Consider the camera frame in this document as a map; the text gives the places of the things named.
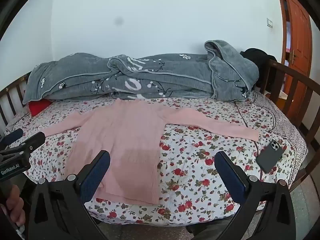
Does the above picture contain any wooden slatted headboard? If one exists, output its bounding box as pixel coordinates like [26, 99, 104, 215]
[0, 71, 32, 130]

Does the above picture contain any black garment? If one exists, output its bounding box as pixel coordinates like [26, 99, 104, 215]
[240, 48, 277, 88]

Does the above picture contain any black cable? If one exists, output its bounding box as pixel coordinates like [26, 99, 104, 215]
[250, 92, 278, 134]

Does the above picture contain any brown wooden door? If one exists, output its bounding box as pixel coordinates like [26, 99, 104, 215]
[274, 0, 313, 130]

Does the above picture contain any red pillow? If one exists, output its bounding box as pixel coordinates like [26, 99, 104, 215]
[28, 99, 52, 117]

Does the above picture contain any person's left hand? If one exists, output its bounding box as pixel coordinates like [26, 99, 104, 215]
[0, 184, 26, 228]

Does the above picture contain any floral bed sheet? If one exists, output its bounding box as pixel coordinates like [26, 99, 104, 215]
[4, 90, 308, 224]

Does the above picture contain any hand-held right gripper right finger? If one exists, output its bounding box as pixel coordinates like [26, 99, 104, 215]
[195, 151, 297, 240]

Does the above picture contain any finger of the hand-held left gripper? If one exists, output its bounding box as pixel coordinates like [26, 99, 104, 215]
[0, 132, 46, 158]
[0, 128, 24, 147]

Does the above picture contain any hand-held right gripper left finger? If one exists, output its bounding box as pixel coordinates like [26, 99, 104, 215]
[27, 150, 111, 240]

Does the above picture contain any grey floral blanket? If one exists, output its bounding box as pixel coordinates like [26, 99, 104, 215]
[22, 39, 260, 103]

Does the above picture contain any dark smartphone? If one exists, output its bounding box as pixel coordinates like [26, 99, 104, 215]
[255, 140, 284, 174]

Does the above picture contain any wooden slatted footboard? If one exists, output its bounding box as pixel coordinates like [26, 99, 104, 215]
[260, 59, 320, 190]

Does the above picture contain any pink knitted sweater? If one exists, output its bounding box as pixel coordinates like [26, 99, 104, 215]
[44, 98, 260, 205]

